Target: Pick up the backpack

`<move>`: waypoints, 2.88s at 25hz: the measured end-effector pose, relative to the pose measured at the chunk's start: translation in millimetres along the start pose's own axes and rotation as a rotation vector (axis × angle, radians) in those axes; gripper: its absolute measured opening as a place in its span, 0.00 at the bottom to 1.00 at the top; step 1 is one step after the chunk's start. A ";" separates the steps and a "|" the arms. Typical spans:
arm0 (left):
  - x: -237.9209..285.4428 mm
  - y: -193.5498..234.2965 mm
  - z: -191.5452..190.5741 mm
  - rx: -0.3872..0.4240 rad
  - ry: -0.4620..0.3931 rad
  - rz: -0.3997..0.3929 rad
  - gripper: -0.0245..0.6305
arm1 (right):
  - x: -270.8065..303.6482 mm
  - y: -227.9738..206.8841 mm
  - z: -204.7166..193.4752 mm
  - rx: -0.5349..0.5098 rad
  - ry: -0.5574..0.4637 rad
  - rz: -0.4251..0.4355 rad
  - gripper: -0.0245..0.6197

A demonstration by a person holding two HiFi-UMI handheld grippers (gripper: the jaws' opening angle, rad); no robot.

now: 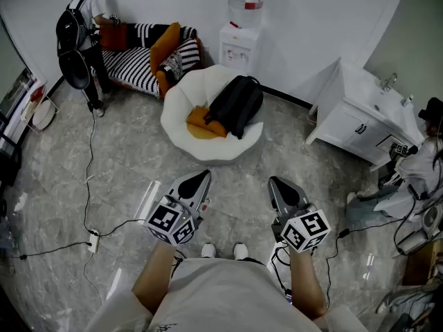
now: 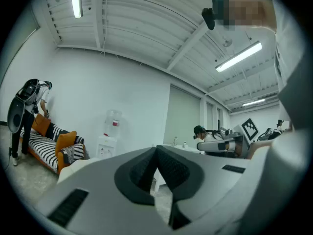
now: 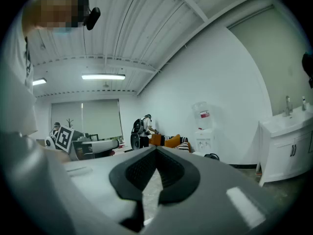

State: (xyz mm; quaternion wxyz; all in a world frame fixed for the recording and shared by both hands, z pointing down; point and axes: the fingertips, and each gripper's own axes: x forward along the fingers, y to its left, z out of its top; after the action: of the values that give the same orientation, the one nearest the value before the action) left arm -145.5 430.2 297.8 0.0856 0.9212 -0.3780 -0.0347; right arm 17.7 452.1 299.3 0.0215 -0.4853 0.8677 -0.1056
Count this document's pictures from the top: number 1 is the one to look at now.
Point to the person's white shirt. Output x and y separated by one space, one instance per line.
225 296

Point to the person's white shoe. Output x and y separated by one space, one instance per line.
208 250
241 251

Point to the white sink cabinet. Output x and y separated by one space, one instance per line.
346 116

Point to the person's right white shoe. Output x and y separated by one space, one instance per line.
241 251

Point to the white power strip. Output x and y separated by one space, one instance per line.
93 240

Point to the small yellow-orange cushion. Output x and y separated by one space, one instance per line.
200 123

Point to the person's left forearm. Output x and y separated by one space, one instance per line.
155 275

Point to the cardboard box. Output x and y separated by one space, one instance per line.
420 265

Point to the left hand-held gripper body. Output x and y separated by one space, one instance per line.
162 220

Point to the red box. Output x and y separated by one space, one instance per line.
37 93

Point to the person's right forearm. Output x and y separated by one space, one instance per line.
306 282

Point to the white water dispenser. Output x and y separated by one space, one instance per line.
239 50

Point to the black white striped blanket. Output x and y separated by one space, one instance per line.
131 64

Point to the white round chair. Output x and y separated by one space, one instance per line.
194 88

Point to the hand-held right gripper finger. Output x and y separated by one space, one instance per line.
274 199
299 199

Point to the chrome faucet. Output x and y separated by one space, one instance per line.
389 81

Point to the white round basket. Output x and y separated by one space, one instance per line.
44 114

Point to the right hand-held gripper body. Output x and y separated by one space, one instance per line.
304 232

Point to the black white patterned pillow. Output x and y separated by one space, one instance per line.
171 66

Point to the orange couch cushion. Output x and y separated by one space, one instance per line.
164 47
114 36

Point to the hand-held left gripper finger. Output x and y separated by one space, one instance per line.
180 194
206 194

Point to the person's left white shoe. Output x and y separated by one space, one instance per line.
208 250

